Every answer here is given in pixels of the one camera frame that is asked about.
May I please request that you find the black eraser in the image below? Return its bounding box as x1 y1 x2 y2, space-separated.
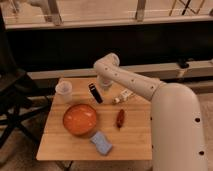
89 83 103 103

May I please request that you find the clear plastic cup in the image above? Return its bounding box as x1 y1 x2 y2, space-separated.
55 81 72 103

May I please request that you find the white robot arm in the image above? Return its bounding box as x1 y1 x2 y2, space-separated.
94 53 208 171

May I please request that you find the orange bowl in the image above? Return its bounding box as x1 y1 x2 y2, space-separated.
63 104 97 136

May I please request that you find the wooden table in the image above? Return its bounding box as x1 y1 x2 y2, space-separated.
36 78 152 164

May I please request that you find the dark red sausage toy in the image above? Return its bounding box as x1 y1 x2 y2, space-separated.
116 109 125 129

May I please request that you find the white tube bottle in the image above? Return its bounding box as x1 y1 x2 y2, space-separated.
113 89 134 104

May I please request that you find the blue sponge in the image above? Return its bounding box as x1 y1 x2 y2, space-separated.
90 131 112 155

